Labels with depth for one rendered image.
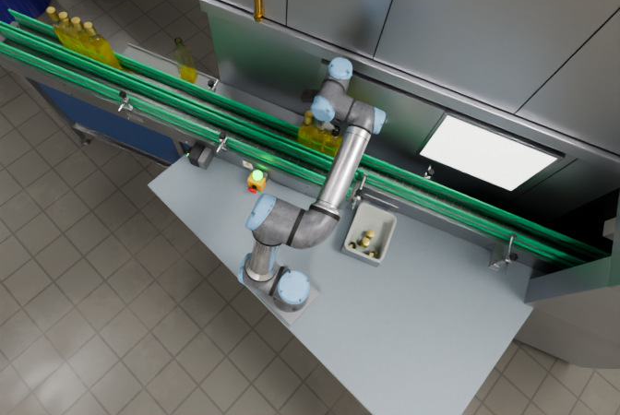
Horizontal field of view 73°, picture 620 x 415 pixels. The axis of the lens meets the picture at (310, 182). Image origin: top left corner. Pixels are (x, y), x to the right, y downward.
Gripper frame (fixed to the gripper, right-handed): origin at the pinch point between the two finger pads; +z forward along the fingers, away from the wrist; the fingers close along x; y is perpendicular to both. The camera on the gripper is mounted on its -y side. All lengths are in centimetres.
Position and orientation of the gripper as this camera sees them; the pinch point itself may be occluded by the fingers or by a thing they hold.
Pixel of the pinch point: (322, 121)
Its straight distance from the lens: 162.3
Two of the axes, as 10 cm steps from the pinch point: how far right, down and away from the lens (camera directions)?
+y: 9.1, 4.0, -0.9
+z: -0.8, 3.8, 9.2
